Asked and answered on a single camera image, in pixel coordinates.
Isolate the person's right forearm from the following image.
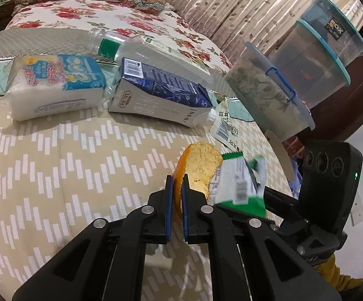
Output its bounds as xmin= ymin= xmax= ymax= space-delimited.
xmin=313 ymin=254 xmax=363 ymax=298

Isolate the small storage box teal lid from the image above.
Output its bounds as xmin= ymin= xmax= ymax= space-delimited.
xmin=301 ymin=0 xmax=363 ymax=66

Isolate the orange peel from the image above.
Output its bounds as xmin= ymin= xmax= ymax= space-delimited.
xmin=173 ymin=142 xmax=223 ymax=214

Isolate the blue cloth bag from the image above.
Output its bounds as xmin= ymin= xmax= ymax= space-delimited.
xmin=290 ymin=158 xmax=304 ymax=192

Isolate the beige trash bin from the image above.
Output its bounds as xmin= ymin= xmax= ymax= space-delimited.
xmin=265 ymin=130 xmax=298 ymax=189

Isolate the white tissue pack blue print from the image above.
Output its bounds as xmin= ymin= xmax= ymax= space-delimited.
xmin=5 ymin=54 xmax=107 ymax=122

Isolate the clear storage box blue handle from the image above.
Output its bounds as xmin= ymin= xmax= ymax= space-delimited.
xmin=225 ymin=41 xmax=316 ymax=141

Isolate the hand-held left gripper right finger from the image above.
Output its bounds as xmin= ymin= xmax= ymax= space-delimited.
xmin=181 ymin=173 xmax=342 ymax=301

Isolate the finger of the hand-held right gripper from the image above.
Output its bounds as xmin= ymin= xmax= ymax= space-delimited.
xmin=263 ymin=187 xmax=302 ymax=227

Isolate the floral bed sheet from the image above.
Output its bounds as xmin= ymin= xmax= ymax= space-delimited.
xmin=4 ymin=0 xmax=232 ymax=76

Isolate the green white snack packet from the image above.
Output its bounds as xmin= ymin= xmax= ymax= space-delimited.
xmin=207 ymin=151 xmax=267 ymax=218

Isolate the large storage box teal lid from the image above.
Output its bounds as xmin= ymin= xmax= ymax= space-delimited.
xmin=269 ymin=19 xmax=351 ymax=109

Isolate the leaf pattern curtain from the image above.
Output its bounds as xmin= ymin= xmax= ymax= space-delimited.
xmin=138 ymin=0 xmax=358 ymax=76

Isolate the clear plastic bottle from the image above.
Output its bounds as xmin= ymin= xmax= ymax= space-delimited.
xmin=87 ymin=28 xmax=215 ymax=85

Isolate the dark blue white carton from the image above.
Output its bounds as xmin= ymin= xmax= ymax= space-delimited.
xmin=108 ymin=57 xmax=212 ymax=128

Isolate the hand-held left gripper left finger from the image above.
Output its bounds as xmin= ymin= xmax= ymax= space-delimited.
xmin=12 ymin=174 xmax=174 ymax=301

